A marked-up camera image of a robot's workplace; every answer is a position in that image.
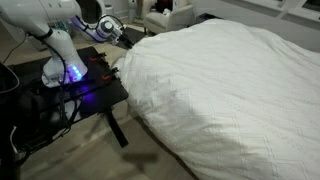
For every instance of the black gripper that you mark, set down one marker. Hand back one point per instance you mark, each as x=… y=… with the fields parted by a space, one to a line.
x=125 y=40

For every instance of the white duvet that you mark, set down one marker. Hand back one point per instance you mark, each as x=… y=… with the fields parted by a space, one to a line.
x=234 y=102

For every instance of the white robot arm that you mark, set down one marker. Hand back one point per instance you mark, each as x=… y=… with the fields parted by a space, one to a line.
x=65 y=65

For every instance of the dark floor mat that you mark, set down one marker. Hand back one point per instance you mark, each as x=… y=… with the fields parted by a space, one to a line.
x=134 y=35

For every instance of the orange black clamp rear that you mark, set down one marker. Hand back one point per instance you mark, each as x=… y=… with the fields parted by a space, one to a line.
x=95 y=58

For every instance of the orange black clamp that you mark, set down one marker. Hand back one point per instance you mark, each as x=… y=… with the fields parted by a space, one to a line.
x=110 y=74
x=95 y=58

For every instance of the beige armchair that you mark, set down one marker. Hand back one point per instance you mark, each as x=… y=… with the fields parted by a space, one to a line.
x=178 y=19

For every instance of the orange black clamp front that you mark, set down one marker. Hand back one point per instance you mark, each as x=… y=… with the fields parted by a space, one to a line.
x=110 y=74

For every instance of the black robot table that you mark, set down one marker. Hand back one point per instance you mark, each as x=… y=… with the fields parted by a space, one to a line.
x=34 y=116

